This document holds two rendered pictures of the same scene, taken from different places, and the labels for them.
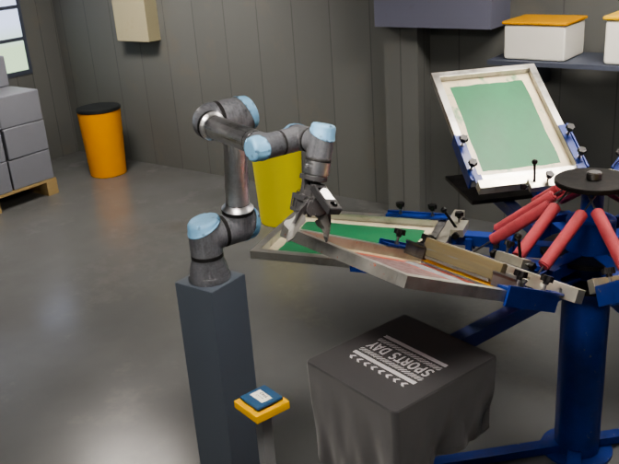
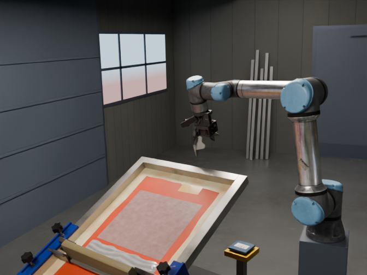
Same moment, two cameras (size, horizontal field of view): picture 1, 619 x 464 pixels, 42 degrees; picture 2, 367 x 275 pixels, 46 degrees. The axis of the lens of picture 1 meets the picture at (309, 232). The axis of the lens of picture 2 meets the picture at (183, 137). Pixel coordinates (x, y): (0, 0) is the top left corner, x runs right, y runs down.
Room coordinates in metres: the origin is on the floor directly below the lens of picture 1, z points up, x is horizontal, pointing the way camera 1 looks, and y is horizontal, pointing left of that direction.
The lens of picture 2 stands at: (4.08, -0.61, 1.98)
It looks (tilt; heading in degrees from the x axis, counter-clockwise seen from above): 13 degrees down; 165
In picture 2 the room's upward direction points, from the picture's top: 1 degrees counter-clockwise
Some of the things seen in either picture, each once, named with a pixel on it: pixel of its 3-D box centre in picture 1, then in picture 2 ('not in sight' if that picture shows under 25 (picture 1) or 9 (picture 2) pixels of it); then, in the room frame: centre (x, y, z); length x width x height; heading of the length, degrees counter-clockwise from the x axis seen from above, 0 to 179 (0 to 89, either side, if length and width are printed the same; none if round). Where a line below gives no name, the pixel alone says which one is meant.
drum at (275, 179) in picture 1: (278, 182); not in sight; (6.41, 0.23, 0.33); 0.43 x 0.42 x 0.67; 52
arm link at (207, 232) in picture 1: (206, 234); (326, 196); (2.65, 0.36, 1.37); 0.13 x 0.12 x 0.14; 125
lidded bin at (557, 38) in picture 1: (543, 37); not in sight; (5.36, -1.63, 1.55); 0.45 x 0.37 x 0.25; 52
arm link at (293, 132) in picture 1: (296, 138); (217, 91); (2.34, 0.02, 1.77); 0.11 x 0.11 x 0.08; 35
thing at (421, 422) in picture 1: (446, 434); not in sight; (2.26, -0.41, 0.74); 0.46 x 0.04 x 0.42; 127
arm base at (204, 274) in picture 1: (208, 265); (325, 223); (2.64, 0.37, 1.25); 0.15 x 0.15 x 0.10
